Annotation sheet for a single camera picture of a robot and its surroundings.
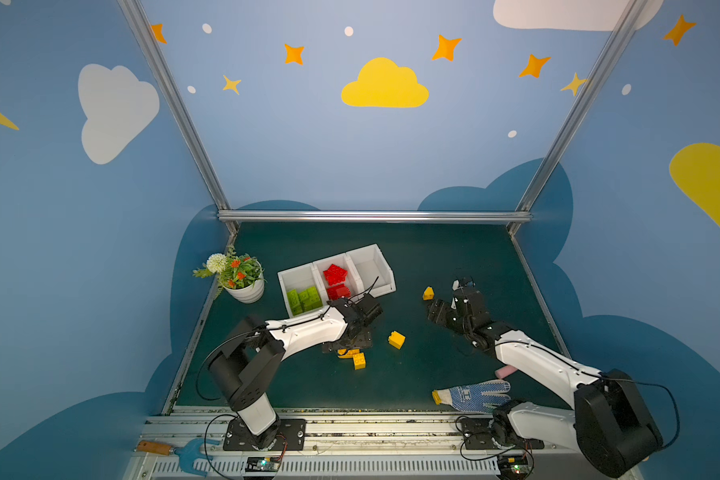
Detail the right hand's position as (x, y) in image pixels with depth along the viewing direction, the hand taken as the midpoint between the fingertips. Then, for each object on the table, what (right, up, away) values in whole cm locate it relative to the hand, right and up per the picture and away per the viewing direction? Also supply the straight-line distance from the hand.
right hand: (438, 305), depth 89 cm
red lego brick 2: (-31, +3, +9) cm, 33 cm away
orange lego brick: (-27, -10, -14) cm, 32 cm away
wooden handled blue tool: (-66, -33, -17) cm, 76 cm away
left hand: (-25, -11, -1) cm, 27 cm away
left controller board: (-47, -35, -18) cm, 62 cm away
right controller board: (+14, -36, -17) cm, 43 cm away
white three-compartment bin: (-27, +8, +10) cm, 30 cm away
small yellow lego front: (-24, -15, -5) cm, 29 cm away
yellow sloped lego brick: (-1, +2, +10) cm, 10 cm away
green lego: (-42, 0, +6) cm, 42 cm away
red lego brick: (-33, +8, +14) cm, 37 cm away
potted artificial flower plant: (-59, +9, -2) cm, 60 cm away
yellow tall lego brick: (-13, -10, 0) cm, 17 cm away
